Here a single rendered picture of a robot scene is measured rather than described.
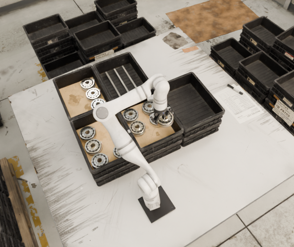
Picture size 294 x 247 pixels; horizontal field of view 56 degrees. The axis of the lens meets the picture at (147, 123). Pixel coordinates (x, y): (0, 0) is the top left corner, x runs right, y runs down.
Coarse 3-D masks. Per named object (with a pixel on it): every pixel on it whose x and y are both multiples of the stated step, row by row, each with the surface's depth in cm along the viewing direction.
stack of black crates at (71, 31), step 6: (90, 12) 310; (96, 12) 309; (72, 18) 305; (78, 18) 307; (84, 18) 311; (90, 18) 315; (96, 18) 318; (66, 24) 305; (72, 24) 309; (78, 24) 313; (84, 24) 315; (90, 24) 314; (72, 30) 309; (78, 30) 309; (72, 36) 287
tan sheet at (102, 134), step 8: (80, 128) 179; (96, 128) 179; (104, 128) 179; (96, 136) 175; (104, 136) 175; (104, 144) 172; (112, 144) 172; (104, 152) 169; (112, 152) 168; (112, 160) 165
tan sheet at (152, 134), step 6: (138, 108) 187; (144, 114) 184; (138, 120) 181; (144, 120) 181; (150, 126) 178; (150, 132) 176; (156, 132) 175; (162, 132) 175; (168, 132) 175; (174, 132) 175; (138, 138) 173; (144, 138) 173; (150, 138) 173; (156, 138) 173; (144, 144) 171
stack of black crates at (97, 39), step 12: (96, 24) 279; (108, 24) 285; (84, 36) 281; (96, 36) 285; (108, 36) 284; (120, 36) 268; (84, 48) 275; (96, 48) 265; (108, 48) 272; (120, 48) 280; (84, 60) 282
